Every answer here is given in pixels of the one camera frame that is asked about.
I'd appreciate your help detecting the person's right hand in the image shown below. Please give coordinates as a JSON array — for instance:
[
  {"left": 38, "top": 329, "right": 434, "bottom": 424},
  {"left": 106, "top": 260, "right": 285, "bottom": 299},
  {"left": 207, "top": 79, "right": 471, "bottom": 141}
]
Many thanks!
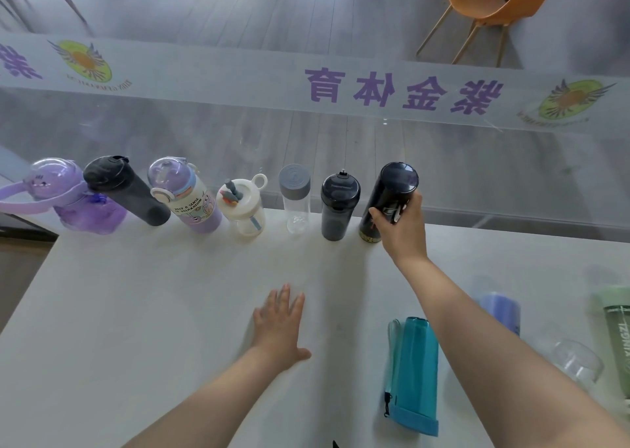
[{"left": 369, "top": 194, "right": 428, "bottom": 266}]

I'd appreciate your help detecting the person's left hand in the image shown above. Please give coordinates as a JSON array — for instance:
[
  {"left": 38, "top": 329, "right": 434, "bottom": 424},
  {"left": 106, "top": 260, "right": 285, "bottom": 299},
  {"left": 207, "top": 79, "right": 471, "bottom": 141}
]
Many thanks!
[{"left": 252, "top": 283, "right": 312, "bottom": 373}]

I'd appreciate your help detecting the tall black thermos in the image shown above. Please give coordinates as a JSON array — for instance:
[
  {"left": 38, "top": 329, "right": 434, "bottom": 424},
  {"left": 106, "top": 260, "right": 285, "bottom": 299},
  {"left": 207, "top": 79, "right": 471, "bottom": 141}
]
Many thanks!
[{"left": 358, "top": 161, "right": 420, "bottom": 245}]

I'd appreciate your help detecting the black bottle with strap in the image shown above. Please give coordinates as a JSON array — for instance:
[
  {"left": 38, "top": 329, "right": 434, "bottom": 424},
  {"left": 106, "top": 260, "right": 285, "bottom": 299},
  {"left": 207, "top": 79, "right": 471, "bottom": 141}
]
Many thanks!
[{"left": 320, "top": 169, "right": 362, "bottom": 242}]

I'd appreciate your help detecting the lavender bottle with white lid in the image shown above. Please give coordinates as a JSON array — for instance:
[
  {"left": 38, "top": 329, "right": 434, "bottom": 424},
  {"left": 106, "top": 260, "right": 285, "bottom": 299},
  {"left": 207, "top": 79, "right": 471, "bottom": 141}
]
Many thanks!
[{"left": 478, "top": 291, "right": 522, "bottom": 338}]

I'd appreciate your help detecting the clear bottle with grey cap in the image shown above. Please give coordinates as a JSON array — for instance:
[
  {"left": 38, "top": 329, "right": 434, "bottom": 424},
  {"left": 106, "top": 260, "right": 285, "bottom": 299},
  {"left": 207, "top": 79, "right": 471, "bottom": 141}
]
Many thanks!
[{"left": 278, "top": 163, "right": 312, "bottom": 237}]

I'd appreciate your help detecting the clear cup with cream lid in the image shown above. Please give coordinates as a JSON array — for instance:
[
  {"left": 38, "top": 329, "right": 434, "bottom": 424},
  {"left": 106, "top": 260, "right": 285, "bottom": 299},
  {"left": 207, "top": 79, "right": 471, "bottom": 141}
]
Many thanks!
[{"left": 216, "top": 173, "right": 268, "bottom": 239}]

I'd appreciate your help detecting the teal plastic bottle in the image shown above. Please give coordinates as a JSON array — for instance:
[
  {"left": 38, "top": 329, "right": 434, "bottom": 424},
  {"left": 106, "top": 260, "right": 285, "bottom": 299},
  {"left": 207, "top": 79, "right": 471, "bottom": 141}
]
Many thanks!
[{"left": 383, "top": 316, "right": 440, "bottom": 438}]

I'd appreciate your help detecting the purple-lid printed white bottle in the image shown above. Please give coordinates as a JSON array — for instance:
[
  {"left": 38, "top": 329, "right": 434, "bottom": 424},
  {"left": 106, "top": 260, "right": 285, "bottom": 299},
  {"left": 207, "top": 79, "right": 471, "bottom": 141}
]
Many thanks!
[{"left": 147, "top": 156, "right": 222, "bottom": 235}]

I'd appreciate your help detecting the clear bottle with beige lid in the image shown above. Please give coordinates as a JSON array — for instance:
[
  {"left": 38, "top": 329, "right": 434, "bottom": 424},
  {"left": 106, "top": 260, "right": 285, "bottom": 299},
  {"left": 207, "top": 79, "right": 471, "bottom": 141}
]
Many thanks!
[{"left": 536, "top": 332, "right": 605, "bottom": 392}]

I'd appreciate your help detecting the dark grey flip-top bottle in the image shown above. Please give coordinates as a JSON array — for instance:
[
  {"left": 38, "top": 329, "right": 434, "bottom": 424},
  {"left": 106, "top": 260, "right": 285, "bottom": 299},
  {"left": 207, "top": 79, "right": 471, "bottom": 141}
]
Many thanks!
[{"left": 82, "top": 155, "right": 172, "bottom": 227}]

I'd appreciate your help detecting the green Xingzi bottle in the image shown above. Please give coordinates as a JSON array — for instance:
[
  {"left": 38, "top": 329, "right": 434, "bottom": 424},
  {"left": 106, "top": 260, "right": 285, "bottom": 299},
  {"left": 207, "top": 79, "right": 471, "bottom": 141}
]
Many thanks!
[{"left": 601, "top": 286, "right": 630, "bottom": 399}]

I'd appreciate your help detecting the purple bear-shaped kids bottle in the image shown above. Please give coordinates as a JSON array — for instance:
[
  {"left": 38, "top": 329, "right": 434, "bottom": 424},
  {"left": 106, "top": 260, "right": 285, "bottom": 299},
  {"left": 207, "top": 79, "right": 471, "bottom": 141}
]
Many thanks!
[{"left": 0, "top": 157, "right": 128, "bottom": 235}]

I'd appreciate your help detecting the person's left forearm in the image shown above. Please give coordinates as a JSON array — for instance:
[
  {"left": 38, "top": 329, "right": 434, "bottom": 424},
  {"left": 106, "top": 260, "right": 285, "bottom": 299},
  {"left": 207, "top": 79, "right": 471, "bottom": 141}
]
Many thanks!
[{"left": 123, "top": 349, "right": 291, "bottom": 448}]

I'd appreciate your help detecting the person's right forearm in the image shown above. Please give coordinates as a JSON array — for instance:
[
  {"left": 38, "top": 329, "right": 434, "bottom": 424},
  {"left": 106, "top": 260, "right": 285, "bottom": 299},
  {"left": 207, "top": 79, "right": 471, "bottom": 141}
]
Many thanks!
[{"left": 393, "top": 255, "right": 630, "bottom": 448}]

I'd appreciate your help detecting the white table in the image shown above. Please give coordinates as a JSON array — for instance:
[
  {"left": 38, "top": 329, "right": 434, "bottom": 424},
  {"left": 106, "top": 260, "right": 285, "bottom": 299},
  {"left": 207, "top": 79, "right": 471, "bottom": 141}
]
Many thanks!
[{"left": 0, "top": 206, "right": 630, "bottom": 448}]

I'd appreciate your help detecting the frosted band with purple print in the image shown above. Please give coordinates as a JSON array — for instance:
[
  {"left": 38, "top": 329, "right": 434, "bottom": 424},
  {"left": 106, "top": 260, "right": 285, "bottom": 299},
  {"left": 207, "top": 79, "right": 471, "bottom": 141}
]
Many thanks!
[{"left": 0, "top": 31, "right": 630, "bottom": 136}]

